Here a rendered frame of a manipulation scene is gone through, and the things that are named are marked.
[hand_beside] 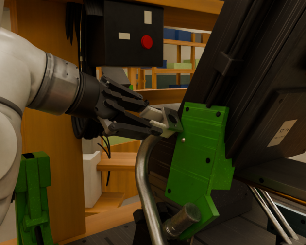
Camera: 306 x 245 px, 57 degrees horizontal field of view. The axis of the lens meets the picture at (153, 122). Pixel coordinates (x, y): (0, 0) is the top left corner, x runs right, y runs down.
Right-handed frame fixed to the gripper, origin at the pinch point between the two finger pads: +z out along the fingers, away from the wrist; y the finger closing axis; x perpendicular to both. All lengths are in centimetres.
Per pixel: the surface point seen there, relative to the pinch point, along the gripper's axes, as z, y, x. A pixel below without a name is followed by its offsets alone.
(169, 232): 2.7, -20.5, 6.7
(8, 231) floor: 45, 56, 229
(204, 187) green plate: 5.0, -15.3, -2.4
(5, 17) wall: 94, 857, 577
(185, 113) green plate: 4.1, 0.5, -4.5
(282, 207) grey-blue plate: 27.3, -18.9, -5.5
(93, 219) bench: 11.5, -3.6, 45.0
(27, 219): -16.7, -12.2, 24.8
